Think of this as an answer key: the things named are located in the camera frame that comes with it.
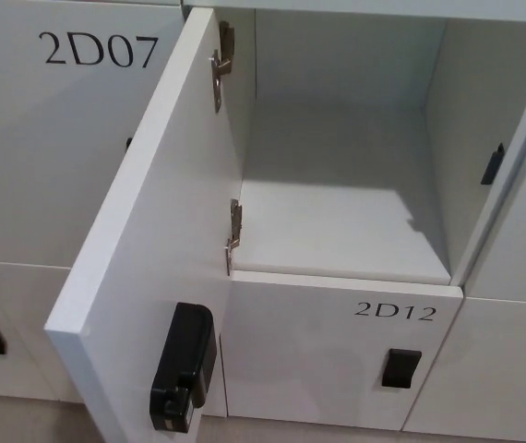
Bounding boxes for white plain locker door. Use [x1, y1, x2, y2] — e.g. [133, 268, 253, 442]
[405, 288, 526, 443]

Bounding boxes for white tall locker door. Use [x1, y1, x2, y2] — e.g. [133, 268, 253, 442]
[464, 68, 526, 304]

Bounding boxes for small metal door hinge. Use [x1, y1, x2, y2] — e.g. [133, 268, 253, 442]
[223, 198, 244, 277]

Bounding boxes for black electronic lock box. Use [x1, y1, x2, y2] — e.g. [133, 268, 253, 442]
[149, 302, 219, 433]

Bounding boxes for black lock on 2D12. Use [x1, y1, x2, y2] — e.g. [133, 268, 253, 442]
[380, 348, 423, 389]

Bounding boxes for black strike plate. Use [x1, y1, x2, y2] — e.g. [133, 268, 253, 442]
[480, 142, 506, 186]

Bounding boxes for white open locker compartment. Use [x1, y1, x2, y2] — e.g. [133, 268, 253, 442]
[184, 0, 526, 288]

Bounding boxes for white open locker door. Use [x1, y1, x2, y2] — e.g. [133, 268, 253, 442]
[43, 7, 244, 443]

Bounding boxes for white locker door 2D12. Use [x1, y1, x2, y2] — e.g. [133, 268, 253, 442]
[220, 269, 465, 417]

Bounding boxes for large metal door hinge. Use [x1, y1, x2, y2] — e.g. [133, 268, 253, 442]
[209, 20, 236, 114]

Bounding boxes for white unlabelled locker door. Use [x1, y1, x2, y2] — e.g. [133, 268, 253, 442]
[0, 259, 90, 403]

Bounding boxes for white locker door 2D07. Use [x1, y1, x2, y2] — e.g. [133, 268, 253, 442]
[0, 4, 184, 268]

